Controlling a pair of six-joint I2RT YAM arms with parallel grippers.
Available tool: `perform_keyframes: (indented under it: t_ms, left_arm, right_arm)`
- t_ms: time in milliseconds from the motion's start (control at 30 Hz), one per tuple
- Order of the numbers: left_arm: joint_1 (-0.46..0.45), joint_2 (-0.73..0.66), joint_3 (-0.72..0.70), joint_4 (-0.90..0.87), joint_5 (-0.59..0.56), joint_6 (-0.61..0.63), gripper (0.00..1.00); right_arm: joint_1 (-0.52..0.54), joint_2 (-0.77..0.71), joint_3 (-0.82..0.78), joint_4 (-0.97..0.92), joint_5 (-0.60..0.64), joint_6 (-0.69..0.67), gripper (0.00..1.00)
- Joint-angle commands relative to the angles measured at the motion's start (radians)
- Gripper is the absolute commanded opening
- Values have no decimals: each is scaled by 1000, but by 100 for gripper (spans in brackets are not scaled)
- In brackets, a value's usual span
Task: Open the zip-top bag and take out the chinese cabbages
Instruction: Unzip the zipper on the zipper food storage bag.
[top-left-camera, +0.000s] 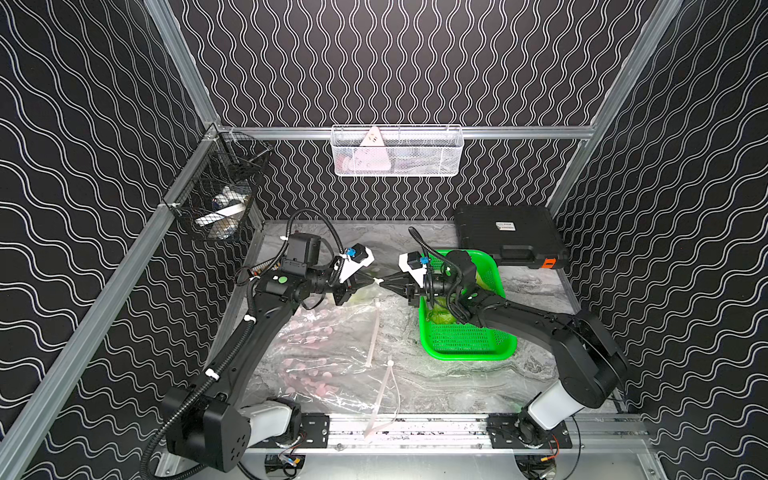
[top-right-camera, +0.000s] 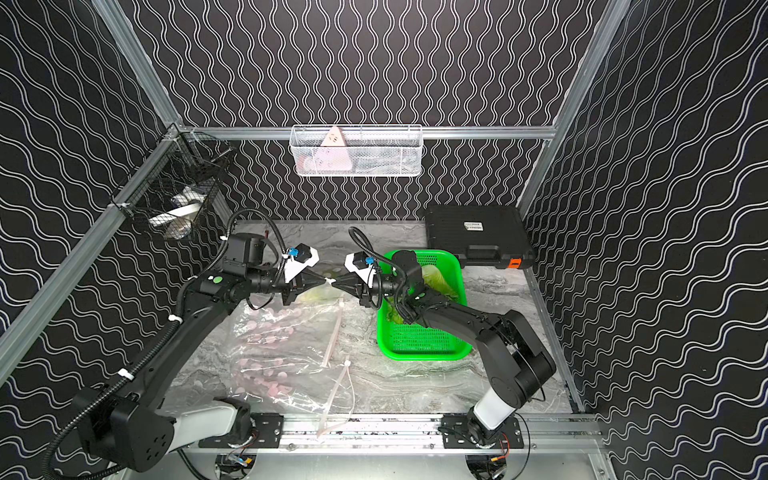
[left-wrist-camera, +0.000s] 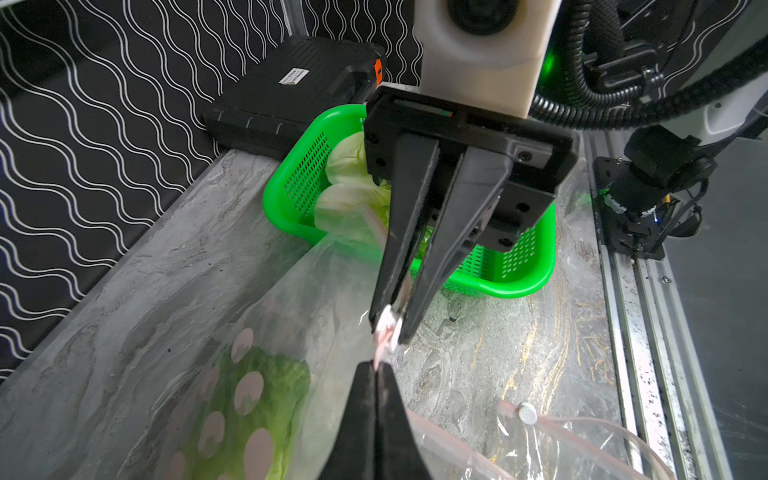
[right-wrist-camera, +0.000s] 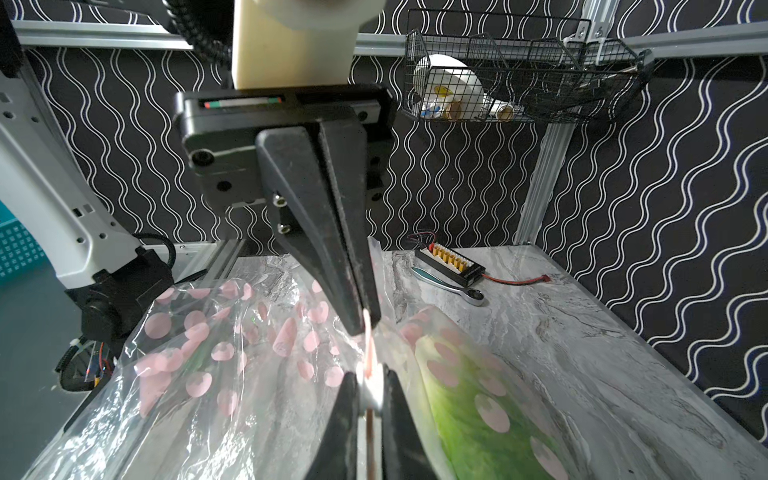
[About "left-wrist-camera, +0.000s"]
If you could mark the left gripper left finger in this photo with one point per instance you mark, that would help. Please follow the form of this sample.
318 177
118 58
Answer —
353 453

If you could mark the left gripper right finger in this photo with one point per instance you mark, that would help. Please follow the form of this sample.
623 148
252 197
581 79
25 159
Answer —
397 454

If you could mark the bagged chinese cabbage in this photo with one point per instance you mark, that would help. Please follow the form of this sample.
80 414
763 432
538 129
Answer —
317 313
524 444

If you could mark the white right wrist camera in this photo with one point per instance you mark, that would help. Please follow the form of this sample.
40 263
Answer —
484 54

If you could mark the green plastic basket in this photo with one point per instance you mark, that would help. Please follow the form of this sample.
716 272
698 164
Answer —
290 197

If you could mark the black tool case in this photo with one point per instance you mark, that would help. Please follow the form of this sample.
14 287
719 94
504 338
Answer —
270 108

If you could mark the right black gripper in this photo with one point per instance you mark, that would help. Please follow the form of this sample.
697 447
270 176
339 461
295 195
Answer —
477 177

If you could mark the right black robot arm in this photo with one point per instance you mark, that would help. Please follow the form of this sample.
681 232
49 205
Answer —
592 79

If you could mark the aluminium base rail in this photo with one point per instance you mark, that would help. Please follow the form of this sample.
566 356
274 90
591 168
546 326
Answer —
662 390

